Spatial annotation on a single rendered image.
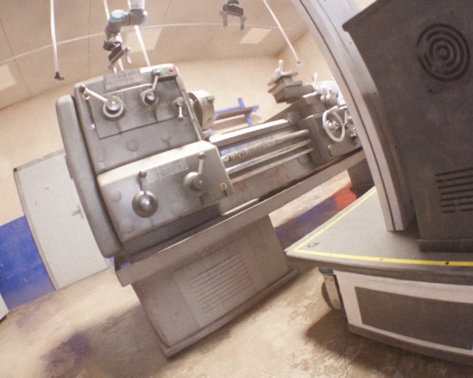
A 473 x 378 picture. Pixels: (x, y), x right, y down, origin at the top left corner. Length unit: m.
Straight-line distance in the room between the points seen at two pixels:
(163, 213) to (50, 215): 3.59
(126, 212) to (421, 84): 0.94
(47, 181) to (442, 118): 4.54
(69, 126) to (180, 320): 0.98
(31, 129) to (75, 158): 3.82
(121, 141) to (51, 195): 3.41
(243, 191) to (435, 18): 1.13
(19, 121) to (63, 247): 2.40
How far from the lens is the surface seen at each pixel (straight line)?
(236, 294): 1.21
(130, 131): 1.15
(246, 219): 1.09
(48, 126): 4.82
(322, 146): 1.55
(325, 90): 2.43
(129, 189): 0.95
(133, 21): 1.63
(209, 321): 1.20
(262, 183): 1.37
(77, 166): 1.11
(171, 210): 0.97
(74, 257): 4.37
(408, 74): 0.51
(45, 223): 4.45
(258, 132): 1.42
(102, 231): 1.07
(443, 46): 0.49
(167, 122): 1.19
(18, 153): 4.85
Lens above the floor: 0.62
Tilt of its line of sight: 3 degrees down
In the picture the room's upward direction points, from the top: 22 degrees counter-clockwise
